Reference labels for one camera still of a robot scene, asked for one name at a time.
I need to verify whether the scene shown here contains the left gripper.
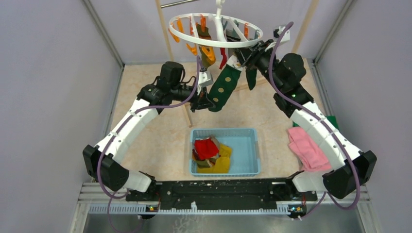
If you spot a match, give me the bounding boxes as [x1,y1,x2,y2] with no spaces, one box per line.
[171,83,216,112]

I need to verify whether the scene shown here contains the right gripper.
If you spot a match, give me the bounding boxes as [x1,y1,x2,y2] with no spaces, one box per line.
[232,39,283,92]

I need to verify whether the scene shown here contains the dark green sock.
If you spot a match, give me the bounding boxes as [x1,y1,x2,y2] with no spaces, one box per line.
[245,67,258,90]
[208,55,243,112]

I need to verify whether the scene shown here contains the red striped sock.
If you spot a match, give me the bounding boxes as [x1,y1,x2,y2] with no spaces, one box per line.
[219,48,227,70]

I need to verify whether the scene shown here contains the white round sock hanger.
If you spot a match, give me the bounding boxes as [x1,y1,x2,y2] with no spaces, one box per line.
[173,17,260,48]

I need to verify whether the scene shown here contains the olive striped sock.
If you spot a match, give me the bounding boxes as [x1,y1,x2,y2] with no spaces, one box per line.
[192,149,217,168]

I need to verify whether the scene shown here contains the yellow sock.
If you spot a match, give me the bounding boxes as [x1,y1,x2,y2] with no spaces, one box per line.
[197,143,233,175]

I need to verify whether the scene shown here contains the light blue plastic basket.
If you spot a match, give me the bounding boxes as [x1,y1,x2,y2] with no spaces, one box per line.
[188,128,261,178]

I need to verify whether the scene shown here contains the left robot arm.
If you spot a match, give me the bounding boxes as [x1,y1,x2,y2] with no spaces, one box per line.
[83,61,213,201]

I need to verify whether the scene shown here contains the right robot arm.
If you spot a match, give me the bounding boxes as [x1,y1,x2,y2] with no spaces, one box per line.
[234,41,377,200]

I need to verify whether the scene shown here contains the orange clothes peg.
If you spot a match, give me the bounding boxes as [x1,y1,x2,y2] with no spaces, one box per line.
[186,43,198,56]

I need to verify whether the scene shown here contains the wooden clothes rack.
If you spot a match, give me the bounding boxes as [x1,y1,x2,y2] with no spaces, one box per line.
[155,0,319,127]

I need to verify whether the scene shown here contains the green cloth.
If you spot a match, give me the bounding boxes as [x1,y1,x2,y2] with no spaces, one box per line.
[292,115,339,129]

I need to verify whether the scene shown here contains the pink cloth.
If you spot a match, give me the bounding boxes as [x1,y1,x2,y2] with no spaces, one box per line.
[287,127,332,172]

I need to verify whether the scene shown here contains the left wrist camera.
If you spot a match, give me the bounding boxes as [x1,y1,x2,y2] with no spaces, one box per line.
[198,70,214,88]

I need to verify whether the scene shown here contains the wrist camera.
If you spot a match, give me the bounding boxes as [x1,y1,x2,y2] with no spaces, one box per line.
[273,27,291,43]
[198,70,214,88]

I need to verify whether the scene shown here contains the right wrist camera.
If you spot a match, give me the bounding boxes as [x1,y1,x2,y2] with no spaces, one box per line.
[273,27,291,43]

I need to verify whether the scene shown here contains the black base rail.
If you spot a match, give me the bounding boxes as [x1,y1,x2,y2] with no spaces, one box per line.
[126,178,318,210]

